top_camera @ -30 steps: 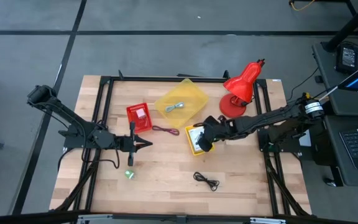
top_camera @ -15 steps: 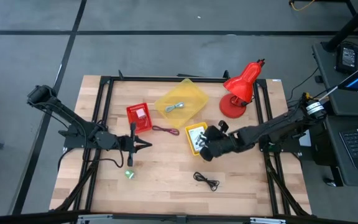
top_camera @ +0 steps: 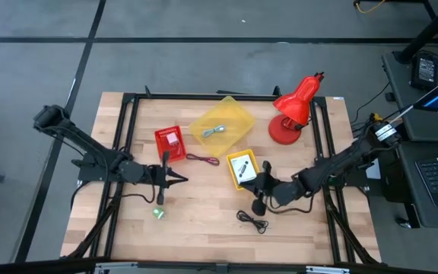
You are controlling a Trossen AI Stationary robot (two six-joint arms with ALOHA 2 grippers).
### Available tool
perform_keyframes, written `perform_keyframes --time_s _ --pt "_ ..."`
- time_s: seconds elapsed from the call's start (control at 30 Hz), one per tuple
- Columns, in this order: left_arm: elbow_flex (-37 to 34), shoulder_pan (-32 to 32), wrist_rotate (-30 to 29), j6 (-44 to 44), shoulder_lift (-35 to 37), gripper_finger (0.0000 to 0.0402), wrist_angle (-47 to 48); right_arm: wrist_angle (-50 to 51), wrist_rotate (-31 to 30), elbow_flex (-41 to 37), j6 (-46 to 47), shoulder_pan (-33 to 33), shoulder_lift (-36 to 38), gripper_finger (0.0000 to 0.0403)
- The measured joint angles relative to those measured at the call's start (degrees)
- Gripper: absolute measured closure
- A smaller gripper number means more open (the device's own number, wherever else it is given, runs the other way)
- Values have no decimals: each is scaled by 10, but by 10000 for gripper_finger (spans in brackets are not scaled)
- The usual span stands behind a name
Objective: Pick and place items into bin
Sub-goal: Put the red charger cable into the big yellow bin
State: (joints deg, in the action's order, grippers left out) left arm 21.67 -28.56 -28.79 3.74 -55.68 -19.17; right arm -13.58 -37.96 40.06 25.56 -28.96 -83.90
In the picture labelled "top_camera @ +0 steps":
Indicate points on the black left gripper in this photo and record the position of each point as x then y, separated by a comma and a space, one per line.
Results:
143, 173

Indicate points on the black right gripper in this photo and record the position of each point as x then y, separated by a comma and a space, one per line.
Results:
285, 193

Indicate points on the small yellow plastic basket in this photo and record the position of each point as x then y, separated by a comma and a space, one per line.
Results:
238, 154

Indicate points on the white charger plug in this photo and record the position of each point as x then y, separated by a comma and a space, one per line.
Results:
172, 139

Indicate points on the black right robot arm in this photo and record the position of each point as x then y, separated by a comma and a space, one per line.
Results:
340, 163

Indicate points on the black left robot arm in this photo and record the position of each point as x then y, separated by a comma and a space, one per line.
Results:
86, 144

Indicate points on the translucent yellow plastic bin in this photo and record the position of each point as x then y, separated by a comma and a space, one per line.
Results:
234, 114

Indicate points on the red plastic basket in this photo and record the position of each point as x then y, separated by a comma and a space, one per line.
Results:
165, 152

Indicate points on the green charger plug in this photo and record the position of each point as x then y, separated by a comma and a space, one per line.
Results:
158, 213

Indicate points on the red desk lamp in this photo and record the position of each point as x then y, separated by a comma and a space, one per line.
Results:
295, 102

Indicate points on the white paper sheet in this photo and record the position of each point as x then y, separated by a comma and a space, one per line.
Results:
374, 173

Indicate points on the yellow power plug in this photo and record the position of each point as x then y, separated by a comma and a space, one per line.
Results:
375, 117

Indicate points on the dark grey desk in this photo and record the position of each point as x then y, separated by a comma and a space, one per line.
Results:
424, 114

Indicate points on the black power adapter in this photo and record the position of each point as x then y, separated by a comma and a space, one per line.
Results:
426, 70

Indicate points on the black desk leg beam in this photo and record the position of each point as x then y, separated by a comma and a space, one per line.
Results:
432, 26

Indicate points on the black aluminium table frame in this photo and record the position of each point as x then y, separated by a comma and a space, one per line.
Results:
165, 97

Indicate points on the silver camera mount rail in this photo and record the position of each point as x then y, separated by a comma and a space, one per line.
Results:
127, 268

